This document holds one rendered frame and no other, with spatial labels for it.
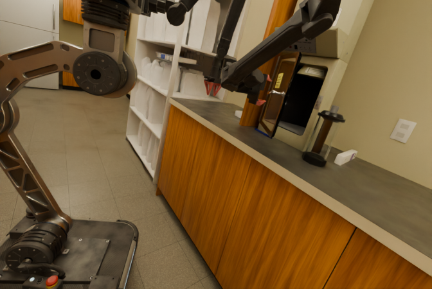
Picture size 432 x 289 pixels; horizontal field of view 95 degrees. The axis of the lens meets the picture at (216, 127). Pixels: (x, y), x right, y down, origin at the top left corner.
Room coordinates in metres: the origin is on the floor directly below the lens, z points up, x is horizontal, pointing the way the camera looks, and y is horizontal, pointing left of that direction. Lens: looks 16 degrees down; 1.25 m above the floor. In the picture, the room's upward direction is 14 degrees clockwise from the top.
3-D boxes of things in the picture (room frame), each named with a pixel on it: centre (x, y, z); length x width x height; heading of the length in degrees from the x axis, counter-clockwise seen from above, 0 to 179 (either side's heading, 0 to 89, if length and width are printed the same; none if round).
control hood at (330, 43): (1.06, -0.32, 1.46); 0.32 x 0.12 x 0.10; 41
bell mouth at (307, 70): (1.15, -0.45, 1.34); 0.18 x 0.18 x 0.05
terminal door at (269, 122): (1.06, -0.26, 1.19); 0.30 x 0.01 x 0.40; 3
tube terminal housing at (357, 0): (1.18, -0.46, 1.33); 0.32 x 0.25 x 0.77; 41
